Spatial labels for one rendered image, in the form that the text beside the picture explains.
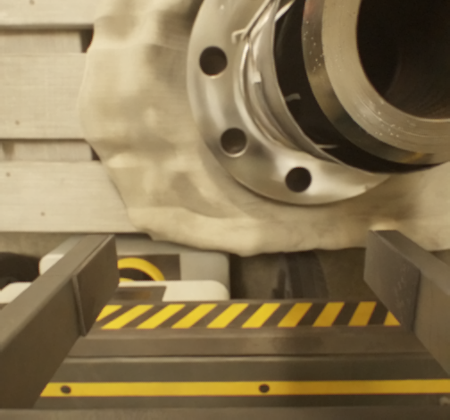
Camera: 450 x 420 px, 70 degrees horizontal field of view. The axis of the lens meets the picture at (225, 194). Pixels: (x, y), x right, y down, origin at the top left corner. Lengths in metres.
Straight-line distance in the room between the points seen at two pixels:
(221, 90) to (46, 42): 0.23
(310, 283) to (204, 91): 0.28
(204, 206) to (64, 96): 0.21
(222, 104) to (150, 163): 0.12
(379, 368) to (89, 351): 0.23
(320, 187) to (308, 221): 0.06
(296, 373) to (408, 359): 0.09
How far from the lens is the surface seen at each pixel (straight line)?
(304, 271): 0.46
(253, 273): 0.60
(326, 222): 0.40
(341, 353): 0.29
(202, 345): 0.27
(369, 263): 0.17
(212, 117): 0.33
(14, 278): 0.65
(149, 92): 0.35
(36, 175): 0.46
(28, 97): 0.45
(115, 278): 0.17
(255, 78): 0.22
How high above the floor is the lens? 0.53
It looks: 76 degrees down
